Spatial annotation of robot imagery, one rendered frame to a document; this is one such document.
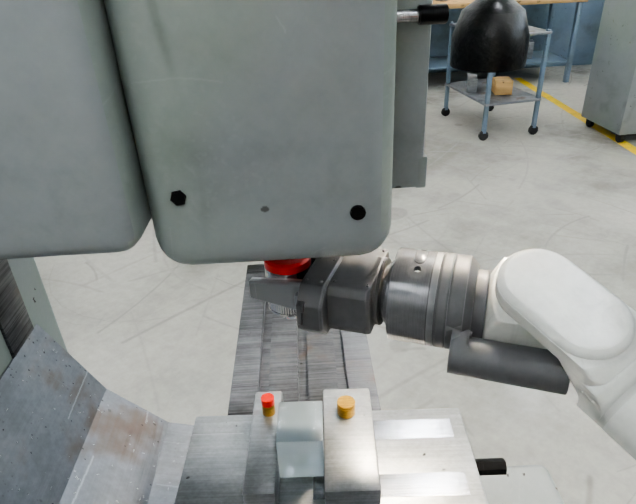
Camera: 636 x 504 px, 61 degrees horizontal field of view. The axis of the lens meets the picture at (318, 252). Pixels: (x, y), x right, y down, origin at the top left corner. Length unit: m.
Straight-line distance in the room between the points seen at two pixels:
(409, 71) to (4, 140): 0.30
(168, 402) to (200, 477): 1.57
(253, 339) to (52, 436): 0.36
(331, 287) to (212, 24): 0.24
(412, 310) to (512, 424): 1.69
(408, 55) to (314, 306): 0.22
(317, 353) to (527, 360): 0.52
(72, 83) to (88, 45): 0.02
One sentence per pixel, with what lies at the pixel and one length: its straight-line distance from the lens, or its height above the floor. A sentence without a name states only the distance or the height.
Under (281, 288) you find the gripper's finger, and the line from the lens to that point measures 0.52.
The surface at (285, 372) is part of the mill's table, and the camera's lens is 0.91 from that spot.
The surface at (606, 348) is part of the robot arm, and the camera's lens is 0.45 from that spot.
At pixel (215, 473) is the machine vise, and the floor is 1.00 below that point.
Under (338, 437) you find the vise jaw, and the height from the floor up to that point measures 1.04.
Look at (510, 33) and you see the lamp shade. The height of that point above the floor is 1.46.
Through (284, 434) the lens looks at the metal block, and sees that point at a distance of 0.64.
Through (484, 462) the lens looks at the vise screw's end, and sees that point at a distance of 0.73.
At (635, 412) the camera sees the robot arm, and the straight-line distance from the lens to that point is 0.47.
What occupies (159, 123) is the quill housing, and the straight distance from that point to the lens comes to 0.39.
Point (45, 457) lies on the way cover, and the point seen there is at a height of 1.00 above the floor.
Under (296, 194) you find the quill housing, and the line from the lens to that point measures 0.40.
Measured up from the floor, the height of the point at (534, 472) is 0.73.
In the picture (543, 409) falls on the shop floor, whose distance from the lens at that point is 2.23.
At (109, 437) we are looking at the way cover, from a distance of 0.87.
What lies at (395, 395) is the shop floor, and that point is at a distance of 2.17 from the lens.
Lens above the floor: 1.54
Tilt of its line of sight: 30 degrees down
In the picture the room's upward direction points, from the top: 3 degrees counter-clockwise
